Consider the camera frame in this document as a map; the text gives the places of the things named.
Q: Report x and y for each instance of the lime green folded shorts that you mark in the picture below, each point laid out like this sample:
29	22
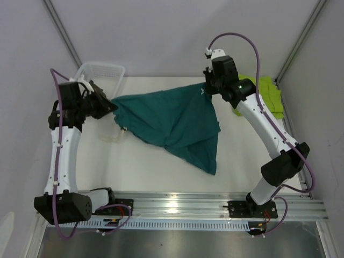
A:
271	96

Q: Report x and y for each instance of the right aluminium corner post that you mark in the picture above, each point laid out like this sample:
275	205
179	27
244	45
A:
301	39

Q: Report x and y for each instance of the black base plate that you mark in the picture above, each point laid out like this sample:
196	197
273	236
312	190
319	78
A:
121	207
246	209

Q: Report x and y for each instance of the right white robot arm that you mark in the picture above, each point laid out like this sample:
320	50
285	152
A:
287	155

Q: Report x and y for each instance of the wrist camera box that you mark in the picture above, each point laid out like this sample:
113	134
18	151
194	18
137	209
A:
70	95
224	67

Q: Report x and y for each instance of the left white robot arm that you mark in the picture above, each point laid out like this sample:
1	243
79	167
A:
61	202

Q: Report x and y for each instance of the teal green shorts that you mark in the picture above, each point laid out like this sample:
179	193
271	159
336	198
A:
182	120

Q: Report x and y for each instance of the white plastic basket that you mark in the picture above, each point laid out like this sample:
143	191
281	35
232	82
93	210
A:
107	75

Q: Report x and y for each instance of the aluminium corner post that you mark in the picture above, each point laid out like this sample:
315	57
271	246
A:
61	30
301	39

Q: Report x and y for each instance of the aluminium mounting rail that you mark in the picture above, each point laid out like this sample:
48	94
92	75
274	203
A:
211	206

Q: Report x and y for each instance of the white slotted cable duct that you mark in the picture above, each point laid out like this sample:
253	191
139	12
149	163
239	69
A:
168	224

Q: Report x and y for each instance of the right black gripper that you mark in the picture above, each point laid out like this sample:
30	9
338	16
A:
209	73

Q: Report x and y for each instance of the left aluminium corner post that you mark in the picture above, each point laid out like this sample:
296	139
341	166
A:
61	30

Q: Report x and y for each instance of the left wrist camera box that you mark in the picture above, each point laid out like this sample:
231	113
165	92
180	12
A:
70	95

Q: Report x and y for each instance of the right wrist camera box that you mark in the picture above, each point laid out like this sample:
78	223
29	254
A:
224	67

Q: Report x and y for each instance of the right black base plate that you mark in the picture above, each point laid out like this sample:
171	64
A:
246	209

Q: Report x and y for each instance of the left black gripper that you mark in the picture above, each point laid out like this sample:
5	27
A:
105	106

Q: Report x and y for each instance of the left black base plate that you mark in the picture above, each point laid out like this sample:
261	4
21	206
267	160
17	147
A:
121	207

